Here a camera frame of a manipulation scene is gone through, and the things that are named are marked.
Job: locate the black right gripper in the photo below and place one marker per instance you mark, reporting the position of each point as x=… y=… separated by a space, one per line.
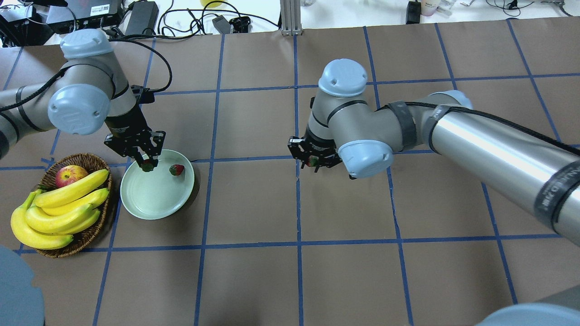
x=316 y=144

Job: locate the yellow banana top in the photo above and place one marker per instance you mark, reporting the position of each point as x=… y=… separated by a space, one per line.
x=73 y=191

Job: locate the red strawberry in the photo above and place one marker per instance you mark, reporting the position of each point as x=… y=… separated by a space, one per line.
x=176 y=169
x=312 y=161
x=147 y=165

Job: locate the brown wicker basket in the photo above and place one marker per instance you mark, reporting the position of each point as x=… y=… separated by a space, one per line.
x=83 y=239

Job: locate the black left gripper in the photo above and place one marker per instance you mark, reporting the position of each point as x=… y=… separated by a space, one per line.
x=126 y=126

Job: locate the yellow banana bottom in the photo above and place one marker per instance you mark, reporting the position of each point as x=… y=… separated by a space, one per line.
x=31 y=237

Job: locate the aluminium frame post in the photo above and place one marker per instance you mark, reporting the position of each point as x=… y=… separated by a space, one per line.
x=291 y=20

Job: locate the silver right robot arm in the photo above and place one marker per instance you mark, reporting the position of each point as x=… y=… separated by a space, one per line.
x=537 y=173

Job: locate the red yellow apple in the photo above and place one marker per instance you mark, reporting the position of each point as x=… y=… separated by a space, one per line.
x=69 y=174

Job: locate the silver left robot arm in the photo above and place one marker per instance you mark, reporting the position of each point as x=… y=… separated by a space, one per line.
x=90 y=90

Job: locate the light green plate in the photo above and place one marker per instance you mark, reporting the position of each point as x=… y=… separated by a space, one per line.
x=157 y=194

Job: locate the black power adapter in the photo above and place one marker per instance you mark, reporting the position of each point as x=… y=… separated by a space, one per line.
x=143 y=16

